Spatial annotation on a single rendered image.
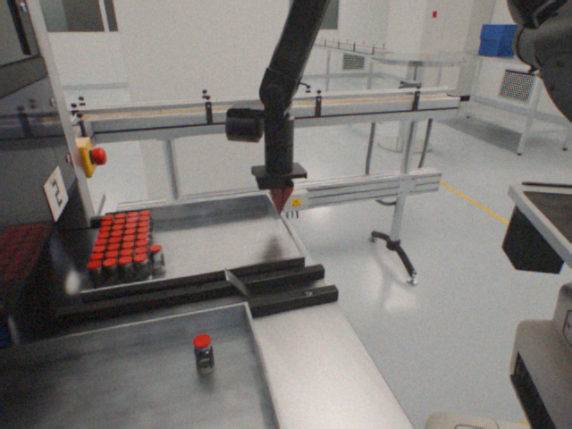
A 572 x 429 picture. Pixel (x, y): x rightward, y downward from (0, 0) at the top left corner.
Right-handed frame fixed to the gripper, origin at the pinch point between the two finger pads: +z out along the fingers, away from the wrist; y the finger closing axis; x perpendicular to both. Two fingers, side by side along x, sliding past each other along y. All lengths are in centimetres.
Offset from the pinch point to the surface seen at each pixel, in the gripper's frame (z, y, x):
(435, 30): -25, -441, -556
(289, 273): 0.3, 4.1, 21.3
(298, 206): 42, -32, -80
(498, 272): 88, -146, -61
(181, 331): 1.7, 21.2, 28.0
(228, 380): 2.3, 16.3, 36.9
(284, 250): 2.1, 2.1, 12.1
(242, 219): 2.1, 7.4, -1.8
